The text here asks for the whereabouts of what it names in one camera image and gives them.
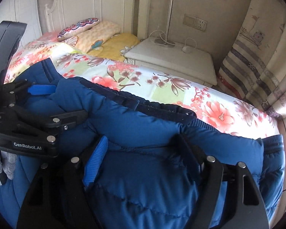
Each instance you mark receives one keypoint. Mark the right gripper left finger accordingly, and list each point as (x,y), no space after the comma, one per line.
(57,196)

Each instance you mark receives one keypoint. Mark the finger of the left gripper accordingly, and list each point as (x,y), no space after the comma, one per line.
(41,90)

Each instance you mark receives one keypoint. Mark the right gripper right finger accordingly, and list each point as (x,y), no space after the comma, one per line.
(228,196)

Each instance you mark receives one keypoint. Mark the blue padded jacket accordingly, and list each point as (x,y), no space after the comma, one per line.
(142,181)

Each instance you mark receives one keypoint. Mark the left grey gloved hand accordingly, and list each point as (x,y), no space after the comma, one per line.
(7,166)

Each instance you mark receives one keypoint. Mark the cream textured pillow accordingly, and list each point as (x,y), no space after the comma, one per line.
(94,37)

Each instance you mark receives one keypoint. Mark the embroidered patterned pillow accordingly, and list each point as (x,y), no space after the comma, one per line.
(77,28)

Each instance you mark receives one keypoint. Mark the white wardrobe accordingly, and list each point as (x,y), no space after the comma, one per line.
(24,11)

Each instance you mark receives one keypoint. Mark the floral bed sheet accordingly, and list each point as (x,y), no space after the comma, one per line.
(225,113)

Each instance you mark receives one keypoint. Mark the white headboard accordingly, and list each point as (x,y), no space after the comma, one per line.
(131,15)

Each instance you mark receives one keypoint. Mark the silver floor lamp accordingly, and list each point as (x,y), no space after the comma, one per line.
(162,38)

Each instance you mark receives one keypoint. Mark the printed striped curtain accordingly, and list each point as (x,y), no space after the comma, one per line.
(254,70)

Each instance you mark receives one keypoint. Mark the white bedside table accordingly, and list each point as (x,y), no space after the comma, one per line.
(193,64)

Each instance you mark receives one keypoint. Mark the wall socket panel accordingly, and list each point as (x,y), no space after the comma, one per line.
(194,22)

